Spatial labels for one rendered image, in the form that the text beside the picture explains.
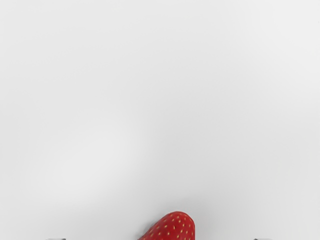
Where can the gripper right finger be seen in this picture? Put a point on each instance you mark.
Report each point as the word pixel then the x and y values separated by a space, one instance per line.
pixel 263 239

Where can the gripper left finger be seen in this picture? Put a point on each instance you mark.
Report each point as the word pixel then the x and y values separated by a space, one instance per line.
pixel 56 239

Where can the red strawberry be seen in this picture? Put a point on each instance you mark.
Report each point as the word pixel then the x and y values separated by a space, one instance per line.
pixel 175 227

